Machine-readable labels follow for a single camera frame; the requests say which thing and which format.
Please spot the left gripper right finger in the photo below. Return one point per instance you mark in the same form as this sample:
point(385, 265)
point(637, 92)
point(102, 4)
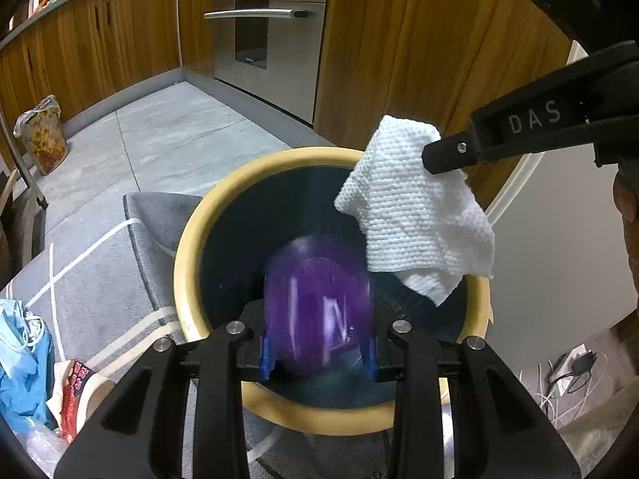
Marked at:
point(498, 429)

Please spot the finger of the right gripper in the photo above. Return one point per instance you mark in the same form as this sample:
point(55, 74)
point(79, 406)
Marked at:
point(452, 153)

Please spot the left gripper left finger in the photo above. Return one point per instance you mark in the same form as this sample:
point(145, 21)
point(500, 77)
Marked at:
point(138, 429)

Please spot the white paper towel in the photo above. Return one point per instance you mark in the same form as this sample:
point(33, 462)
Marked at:
point(427, 230)

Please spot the clear plastic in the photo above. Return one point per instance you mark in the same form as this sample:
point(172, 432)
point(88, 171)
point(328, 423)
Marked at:
point(44, 447)

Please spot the blue plastic bag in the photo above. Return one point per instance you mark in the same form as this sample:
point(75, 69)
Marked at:
point(26, 368)

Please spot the purple plastic wrapper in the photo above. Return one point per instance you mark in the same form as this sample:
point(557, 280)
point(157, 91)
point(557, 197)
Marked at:
point(317, 306)

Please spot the person right hand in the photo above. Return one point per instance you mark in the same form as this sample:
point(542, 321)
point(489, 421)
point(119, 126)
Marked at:
point(626, 203)

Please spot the wooden base cabinets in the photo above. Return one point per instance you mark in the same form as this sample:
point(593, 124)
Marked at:
point(431, 60)

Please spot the grey checked floor mat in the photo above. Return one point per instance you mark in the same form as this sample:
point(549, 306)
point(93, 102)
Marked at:
point(103, 287)

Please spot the blue bin with yellow rim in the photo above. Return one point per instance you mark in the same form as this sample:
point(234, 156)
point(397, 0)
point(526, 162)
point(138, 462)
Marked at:
point(269, 234)

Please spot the stainless steel shelf rack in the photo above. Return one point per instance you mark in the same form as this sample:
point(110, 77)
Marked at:
point(23, 208)

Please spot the stainless built-in oven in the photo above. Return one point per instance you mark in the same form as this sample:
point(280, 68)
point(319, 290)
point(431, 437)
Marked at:
point(269, 49)

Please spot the white power strip with cables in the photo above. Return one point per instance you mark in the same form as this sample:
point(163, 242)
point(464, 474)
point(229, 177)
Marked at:
point(562, 388)

